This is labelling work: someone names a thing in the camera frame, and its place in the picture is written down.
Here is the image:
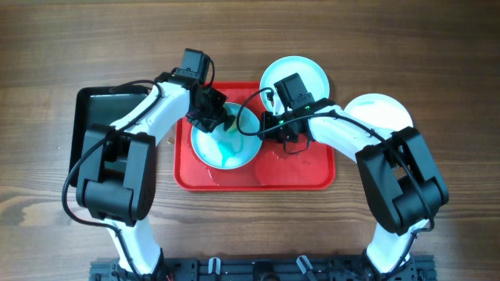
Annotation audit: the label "green yellow sponge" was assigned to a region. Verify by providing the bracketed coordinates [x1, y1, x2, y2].
[223, 116, 236, 132]

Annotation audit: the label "light blue plate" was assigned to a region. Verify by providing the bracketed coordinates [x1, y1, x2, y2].
[191, 103, 263, 170]
[260, 56, 330, 116]

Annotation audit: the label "white plate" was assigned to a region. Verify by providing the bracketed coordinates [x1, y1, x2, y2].
[344, 93, 414, 131]

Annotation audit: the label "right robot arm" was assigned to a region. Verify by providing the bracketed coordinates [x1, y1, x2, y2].
[258, 73, 449, 280]

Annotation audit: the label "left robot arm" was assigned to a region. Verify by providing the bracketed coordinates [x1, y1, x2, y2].
[62, 48, 234, 280]

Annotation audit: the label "red plastic tray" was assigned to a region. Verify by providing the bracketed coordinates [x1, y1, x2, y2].
[173, 80, 337, 192]

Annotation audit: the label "black rectangular tray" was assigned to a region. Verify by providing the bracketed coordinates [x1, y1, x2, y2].
[69, 85, 157, 181]

